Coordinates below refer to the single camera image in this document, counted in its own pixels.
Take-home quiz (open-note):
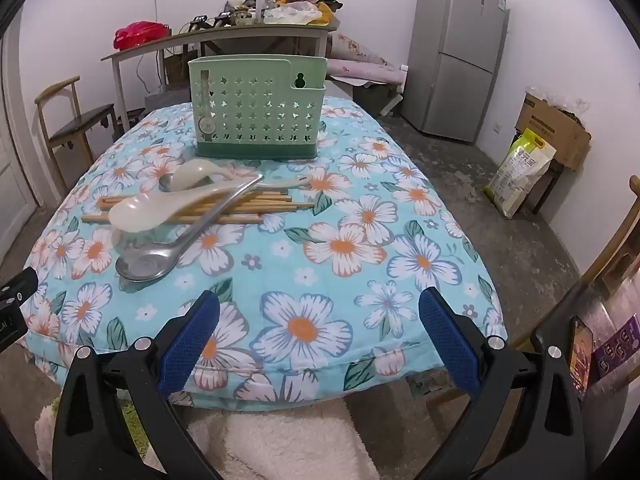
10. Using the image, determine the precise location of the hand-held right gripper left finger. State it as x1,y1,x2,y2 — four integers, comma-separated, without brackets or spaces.
52,290,221,480

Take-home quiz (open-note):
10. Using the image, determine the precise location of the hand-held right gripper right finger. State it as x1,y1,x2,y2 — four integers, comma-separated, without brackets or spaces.
419,287,585,480

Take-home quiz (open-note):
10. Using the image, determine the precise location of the large metal spoon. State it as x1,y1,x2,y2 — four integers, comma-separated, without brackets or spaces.
115,174,265,282

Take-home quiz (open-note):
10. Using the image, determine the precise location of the bundle of wooden chopsticks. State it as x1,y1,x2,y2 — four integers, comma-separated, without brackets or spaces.
81,187,317,226

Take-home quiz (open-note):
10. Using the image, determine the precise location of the small white ceramic spoon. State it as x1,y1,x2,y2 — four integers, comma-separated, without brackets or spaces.
170,159,238,193

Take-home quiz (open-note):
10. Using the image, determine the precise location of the green utensil holder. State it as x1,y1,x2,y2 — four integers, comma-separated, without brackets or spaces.
188,55,328,158

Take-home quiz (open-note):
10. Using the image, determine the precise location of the dark smartphone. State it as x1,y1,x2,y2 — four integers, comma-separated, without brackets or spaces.
570,316,594,401

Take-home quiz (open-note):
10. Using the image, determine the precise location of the white green fluffy rug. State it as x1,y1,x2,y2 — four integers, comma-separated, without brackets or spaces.
34,392,381,480

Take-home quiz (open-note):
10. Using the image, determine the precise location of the white door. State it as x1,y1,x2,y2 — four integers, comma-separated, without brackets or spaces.
0,35,38,241

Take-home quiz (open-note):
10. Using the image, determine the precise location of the purple printed packet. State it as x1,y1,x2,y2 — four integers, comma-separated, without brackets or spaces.
592,312,640,381

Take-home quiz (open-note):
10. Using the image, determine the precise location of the floral blue blanket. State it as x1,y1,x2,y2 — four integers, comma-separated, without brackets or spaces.
20,101,508,408

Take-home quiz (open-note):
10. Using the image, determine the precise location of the yellow green rice bag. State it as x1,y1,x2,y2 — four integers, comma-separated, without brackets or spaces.
482,128,557,219

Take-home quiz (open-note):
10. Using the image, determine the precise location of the wooden chair dark seat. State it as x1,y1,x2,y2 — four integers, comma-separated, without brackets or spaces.
34,76,117,188

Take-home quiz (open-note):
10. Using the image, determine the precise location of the large cardboard box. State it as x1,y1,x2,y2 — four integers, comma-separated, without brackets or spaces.
515,91,592,171

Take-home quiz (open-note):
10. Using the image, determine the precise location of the crumpled clear bag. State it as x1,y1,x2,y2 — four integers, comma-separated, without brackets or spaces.
525,87,586,116

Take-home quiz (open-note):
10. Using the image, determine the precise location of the silver refrigerator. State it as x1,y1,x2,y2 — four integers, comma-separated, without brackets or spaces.
401,0,512,143

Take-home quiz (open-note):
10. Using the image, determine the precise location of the pink paper roll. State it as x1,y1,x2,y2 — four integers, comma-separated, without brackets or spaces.
326,58,407,86

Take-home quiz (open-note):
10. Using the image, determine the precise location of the red plastic bag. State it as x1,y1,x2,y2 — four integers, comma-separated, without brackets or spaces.
113,21,169,51

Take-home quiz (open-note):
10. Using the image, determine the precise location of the brown floral paper roll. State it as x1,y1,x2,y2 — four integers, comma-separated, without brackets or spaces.
330,32,391,68

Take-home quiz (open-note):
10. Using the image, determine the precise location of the clear plastic bag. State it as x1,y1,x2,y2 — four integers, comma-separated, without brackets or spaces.
262,2,323,26

